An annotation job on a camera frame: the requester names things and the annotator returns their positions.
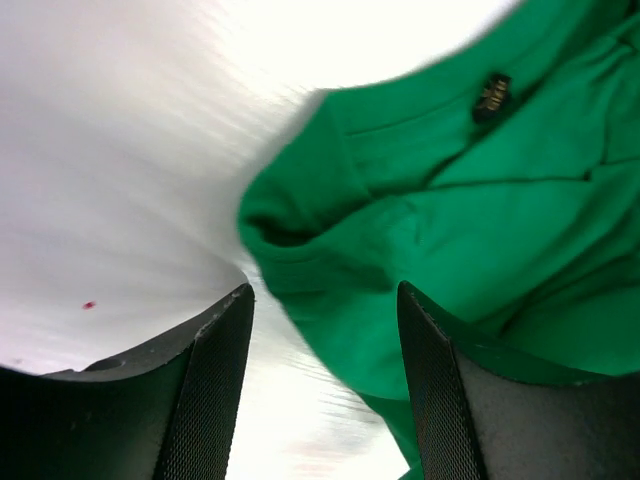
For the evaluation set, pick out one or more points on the green t shirt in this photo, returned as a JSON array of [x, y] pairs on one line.
[[503, 182]]

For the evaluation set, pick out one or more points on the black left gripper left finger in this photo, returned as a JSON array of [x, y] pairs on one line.
[[165, 409]]

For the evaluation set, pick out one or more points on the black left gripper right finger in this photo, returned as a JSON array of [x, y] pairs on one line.
[[484, 410]]

